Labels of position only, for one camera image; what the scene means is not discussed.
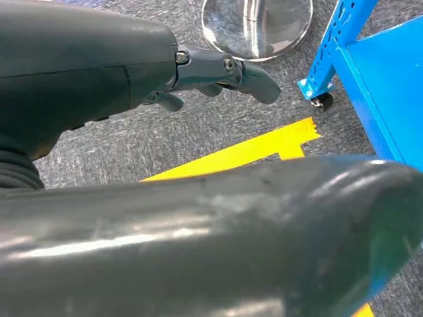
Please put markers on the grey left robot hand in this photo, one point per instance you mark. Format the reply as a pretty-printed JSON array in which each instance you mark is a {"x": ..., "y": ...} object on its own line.
[{"x": 82, "y": 65}]

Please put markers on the blue metal shelf rack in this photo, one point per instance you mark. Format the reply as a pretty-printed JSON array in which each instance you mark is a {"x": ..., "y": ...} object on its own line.
[{"x": 380, "y": 78}]

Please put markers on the yellow floor tape square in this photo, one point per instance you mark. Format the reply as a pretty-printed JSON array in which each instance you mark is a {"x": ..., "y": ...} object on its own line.
[{"x": 264, "y": 146}]

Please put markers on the black caster wheel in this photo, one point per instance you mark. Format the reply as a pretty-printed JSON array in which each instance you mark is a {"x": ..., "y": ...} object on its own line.
[{"x": 323, "y": 101}]

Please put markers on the chrome stanchion post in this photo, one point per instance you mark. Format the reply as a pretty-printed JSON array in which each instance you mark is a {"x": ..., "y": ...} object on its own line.
[{"x": 231, "y": 39}]

